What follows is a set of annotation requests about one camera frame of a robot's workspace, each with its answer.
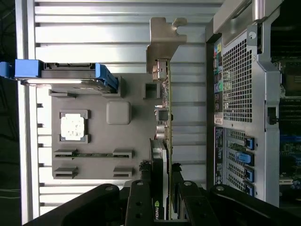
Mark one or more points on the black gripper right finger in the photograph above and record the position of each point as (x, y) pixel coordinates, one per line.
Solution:
(195, 204)

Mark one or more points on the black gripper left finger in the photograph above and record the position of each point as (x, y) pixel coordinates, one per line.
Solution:
(138, 202)

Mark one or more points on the blue slot cover clip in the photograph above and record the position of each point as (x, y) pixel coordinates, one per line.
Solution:
(249, 188)
(249, 174)
(249, 142)
(244, 158)

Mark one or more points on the green RAM stick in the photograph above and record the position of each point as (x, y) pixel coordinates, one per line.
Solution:
(94, 155)

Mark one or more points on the grey parts rack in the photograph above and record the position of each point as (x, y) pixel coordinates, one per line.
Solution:
(98, 141)

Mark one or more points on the silver CPU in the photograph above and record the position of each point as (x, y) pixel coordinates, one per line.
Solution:
(72, 127)

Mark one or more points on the green motherboard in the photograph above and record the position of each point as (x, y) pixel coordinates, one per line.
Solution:
(290, 153)

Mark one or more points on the open PC case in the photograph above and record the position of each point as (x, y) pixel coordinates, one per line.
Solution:
(237, 82)

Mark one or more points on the silver hard disk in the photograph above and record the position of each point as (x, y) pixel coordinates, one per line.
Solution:
(65, 82)

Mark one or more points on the CPU socket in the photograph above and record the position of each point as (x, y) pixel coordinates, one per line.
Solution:
(292, 81)

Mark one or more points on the hard drive in blue caddy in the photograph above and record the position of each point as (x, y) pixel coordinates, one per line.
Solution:
(26, 68)

